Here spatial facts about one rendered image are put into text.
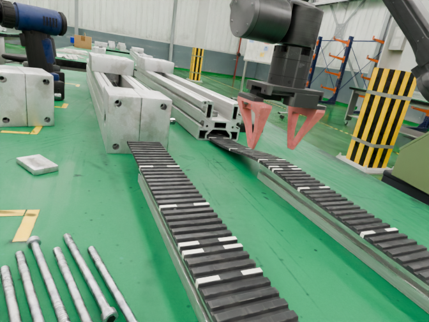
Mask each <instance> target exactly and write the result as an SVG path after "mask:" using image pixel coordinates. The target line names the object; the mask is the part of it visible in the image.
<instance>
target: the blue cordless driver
mask: <svg viewBox="0 0 429 322"><path fill-rule="evenodd" d="M0 25H1V27H6V28H11V29H13V28H15V29H16V30H19V31H22V33H19V38H20V43H21V46H23V47H25V50H26V56H27V62H28V67H29V68H41V69H43V70H45V71H46V72H48V73H49V74H51V75H53V76H54V93H60V94H61V99H54V100H64V82H62V81H60V80H59V75H58V74H57V73H54V67H53V63H54V62H55V59H54V53H53V49H52V42H51V40H49V38H47V35H53V36H57V35H59V36H64V34H66V31H67V19H66V16H65V15H64V13H63V12H60V11H59V12H57V11H56V10H51V9H48V8H42V7H38V6H33V5H29V4H23V3H17V2H14V3H13V4H12V2H10V1H4V0H0Z"/></svg>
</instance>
